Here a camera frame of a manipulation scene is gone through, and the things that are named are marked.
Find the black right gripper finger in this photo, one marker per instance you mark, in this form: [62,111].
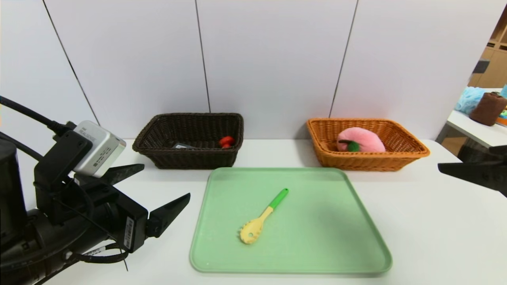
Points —
[483,174]
[501,150]

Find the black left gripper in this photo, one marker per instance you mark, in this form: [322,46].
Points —
[131,228]

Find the grey translucent plastic case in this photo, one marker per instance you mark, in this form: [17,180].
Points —
[183,146]

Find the red rubber duck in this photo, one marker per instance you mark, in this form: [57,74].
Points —
[226,141]

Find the pink plush peach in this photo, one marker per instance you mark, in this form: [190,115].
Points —
[366,140]

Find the dark brown wicker basket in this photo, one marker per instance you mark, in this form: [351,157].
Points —
[190,158]

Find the orange wicker basket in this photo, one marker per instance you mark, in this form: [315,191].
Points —
[356,160]

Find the white side table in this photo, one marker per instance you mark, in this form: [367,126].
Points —
[483,136]

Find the dark ribbed bin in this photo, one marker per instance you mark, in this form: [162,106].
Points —
[475,152]

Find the colourful box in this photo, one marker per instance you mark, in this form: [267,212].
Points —
[503,118]

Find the brown rolled towel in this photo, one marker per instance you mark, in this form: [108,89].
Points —
[487,111]

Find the teal object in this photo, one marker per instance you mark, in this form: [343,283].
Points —
[504,92]

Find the light blue cloth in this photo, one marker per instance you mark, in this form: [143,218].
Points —
[469,99]

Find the wooden shelf unit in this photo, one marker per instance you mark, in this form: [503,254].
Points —
[495,67]

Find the dark grey box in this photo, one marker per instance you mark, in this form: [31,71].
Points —
[480,66]

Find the light green plastic tray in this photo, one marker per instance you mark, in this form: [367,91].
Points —
[317,237]

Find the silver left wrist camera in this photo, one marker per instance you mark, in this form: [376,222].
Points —
[99,150]

